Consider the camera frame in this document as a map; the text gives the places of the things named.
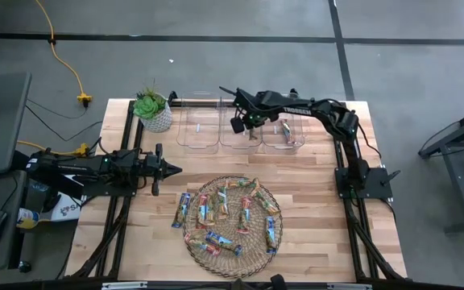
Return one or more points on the green-wrapped granola bar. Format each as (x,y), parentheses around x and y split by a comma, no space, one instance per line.
(265,202)
(253,136)
(211,215)
(222,203)
(240,183)

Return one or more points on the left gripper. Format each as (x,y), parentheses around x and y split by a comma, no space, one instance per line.
(151,167)

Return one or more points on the white printed box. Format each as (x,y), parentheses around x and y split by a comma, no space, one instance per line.
(69,209)

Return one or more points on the clear plastic bin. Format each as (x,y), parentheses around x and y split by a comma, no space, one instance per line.
(272,141)
(232,141)
(197,133)

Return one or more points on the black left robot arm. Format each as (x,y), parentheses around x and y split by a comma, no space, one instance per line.
(79,165)

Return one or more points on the blue-wrapped granola bar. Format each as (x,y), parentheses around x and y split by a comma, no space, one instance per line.
(224,243)
(270,235)
(181,209)

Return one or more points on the black aluminium table frame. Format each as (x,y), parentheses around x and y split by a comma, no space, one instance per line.
(128,121)

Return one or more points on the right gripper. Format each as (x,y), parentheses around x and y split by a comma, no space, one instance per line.
(256,105)

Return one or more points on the silver metal bracket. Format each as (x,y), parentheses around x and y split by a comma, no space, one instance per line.
(349,287)
(123,286)

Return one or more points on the round woven placemat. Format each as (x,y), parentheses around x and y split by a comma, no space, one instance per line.
(232,262)

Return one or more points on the red-wrapped granola bar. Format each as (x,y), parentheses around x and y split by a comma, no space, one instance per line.
(287,132)
(202,209)
(201,244)
(245,215)

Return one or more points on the succulent in patterned white pot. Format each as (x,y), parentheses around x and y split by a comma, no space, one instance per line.
(151,108)

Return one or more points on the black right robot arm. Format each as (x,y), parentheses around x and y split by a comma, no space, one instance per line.
(336,117)

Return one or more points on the black caster wheel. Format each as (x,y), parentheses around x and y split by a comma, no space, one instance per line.
(25,267)

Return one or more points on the dark metal stand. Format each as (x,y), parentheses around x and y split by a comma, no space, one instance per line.
(463,181)

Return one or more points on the plastic bottle yellow label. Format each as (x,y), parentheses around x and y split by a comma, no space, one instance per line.
(26,218)

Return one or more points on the black clamp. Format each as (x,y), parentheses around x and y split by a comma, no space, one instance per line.
(294,92)
(172,97)

